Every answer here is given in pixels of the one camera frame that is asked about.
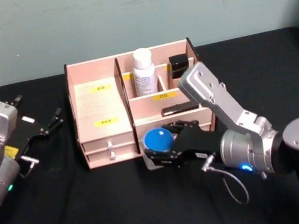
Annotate black square jar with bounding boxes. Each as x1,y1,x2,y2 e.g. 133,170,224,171
168,53,192,80

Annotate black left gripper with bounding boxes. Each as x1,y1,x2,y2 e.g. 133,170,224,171
0,88,70,164

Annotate round jar with blue lid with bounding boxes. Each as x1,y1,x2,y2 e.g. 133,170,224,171
140,126,180,173

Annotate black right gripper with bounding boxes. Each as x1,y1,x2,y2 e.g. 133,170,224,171
139,112,230,176

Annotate black table cloth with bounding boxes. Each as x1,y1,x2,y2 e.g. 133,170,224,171
0,25,299,224

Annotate pale wooden desk organizer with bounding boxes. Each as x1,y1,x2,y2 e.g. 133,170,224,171
61,34,223,172

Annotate small wooden drawer white knob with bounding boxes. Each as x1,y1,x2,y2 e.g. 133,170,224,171
84,143,142,170
80,131,136,154

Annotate thin grey right gripper cable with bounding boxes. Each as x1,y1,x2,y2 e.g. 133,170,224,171
200,159,252,211

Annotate white plastic bottle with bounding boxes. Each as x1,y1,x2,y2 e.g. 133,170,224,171
129,46,160,98

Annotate flat black stick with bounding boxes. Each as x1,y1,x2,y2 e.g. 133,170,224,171
160,100,200,117

